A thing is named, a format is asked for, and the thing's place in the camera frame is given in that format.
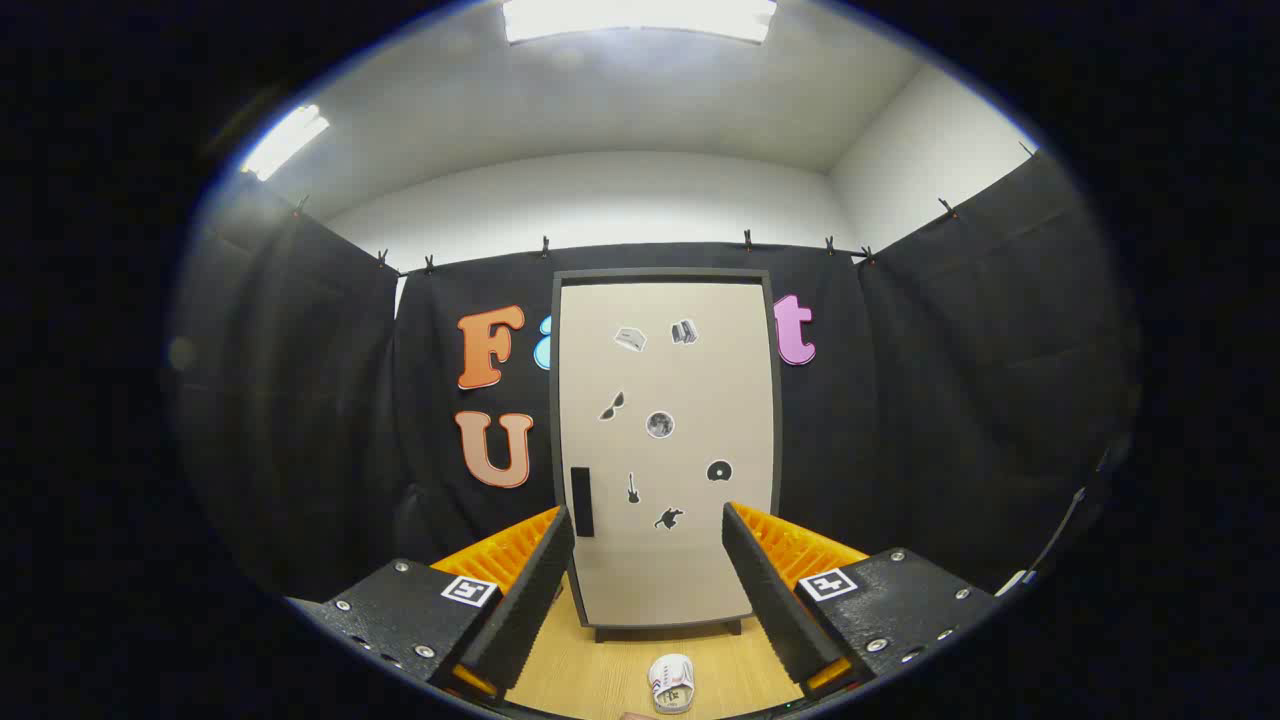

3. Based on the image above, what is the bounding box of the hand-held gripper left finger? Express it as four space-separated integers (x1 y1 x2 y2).
290 505 578 706

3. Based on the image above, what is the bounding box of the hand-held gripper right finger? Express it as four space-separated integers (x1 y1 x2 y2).
722 500 1001 693

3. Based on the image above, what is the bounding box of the white canvas shoe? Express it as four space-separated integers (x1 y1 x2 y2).
648 654 696 715

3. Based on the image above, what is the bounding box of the dark grey shoe cabinet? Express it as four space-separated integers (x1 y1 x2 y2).
549 268 783 643

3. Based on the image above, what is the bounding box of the black backdrop cloth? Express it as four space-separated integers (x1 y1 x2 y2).
170 150 1141 601

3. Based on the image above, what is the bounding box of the row of black cloth clips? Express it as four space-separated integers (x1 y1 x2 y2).
293 145 1036 276

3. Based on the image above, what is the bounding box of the narrow ceiling light panel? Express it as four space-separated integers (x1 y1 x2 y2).
240 105 331 181

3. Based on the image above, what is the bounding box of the wide ceiling light panel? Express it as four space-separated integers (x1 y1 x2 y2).
503 0 778 46

